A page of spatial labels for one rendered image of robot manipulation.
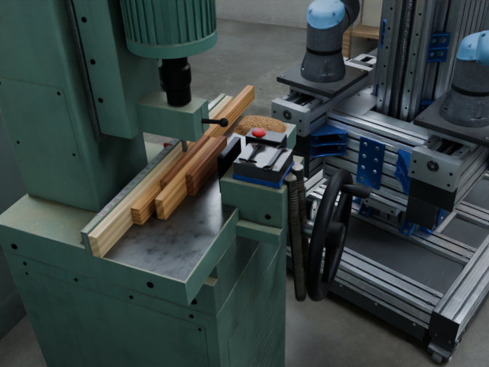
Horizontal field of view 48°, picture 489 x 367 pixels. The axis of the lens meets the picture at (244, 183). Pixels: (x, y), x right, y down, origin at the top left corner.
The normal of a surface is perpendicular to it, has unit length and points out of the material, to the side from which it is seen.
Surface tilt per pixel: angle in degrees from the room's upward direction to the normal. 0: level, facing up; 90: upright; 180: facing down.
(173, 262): 0
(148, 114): 90
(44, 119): 90
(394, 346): 0
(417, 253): 0
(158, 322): 90
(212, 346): 90
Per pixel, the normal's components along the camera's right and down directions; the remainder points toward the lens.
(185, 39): 0.43, 0.50
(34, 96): -0.39, 0.54
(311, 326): -0.04, -0.82
